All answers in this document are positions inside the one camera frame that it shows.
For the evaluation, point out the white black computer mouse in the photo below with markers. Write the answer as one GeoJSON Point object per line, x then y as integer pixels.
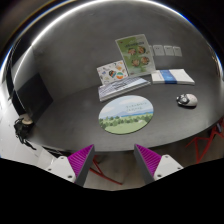
{"type": "Point", "coordinates": [187, 100]}

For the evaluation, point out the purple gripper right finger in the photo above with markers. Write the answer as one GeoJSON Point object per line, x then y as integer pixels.
{"type": "Point", "coordinates": [154, 166]}

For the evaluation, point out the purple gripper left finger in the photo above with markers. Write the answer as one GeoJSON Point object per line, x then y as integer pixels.
{"type": "Point", "coordinates": [75, 167]}

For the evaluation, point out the white sticker sheet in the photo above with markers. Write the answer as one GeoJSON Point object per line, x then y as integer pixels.
{"type": "Point", "coordinates": [112, 72]}

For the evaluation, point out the red table leg frame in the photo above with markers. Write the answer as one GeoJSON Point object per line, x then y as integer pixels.
{"type": "Point", "coordinates": [217, 130]}

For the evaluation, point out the green food poster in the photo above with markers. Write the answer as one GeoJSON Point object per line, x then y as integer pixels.
{"type": "Point", "coordinates": [136, 55]}

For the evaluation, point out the white blue book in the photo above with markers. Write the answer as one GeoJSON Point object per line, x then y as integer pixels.
{"type": "Point", "coordinates": [172, 76]}

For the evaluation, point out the white wall socket panel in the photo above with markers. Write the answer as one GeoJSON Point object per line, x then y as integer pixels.
{"type": "Point", "coordinates": [166, 50]}

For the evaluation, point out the grey striped book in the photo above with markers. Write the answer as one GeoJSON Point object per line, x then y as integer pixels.
{"type": "Point", "coordinates": [122, 86]}

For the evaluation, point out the round landscape mouse pad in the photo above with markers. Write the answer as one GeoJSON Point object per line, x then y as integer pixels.
{"type": "Point", "coordinates": [126, 114]}

